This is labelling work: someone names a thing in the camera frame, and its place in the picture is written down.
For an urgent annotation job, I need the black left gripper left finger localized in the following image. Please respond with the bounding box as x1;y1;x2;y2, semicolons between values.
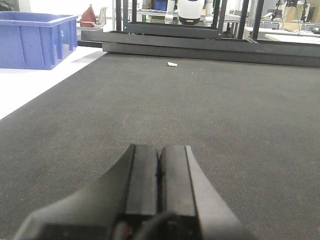
14;144;158;240

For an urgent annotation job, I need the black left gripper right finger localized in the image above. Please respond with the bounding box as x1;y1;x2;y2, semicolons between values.
158;145;256;240

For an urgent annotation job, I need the dark grey woven mat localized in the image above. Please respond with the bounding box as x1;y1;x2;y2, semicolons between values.
0;54;320;240

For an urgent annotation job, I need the small white paper scrap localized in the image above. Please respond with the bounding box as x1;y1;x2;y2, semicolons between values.
167;61;178;67

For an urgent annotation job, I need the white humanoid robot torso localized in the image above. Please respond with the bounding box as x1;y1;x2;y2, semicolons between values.
164;0;214;27

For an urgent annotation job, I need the beige plastic chair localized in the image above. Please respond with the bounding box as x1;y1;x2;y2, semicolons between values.
95;6;108;29

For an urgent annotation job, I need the blue plastic bin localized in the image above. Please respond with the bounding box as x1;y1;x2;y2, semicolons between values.
0;11;78;70

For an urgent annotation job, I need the red cloth bag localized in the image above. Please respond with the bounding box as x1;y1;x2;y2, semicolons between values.
80;4;97;28

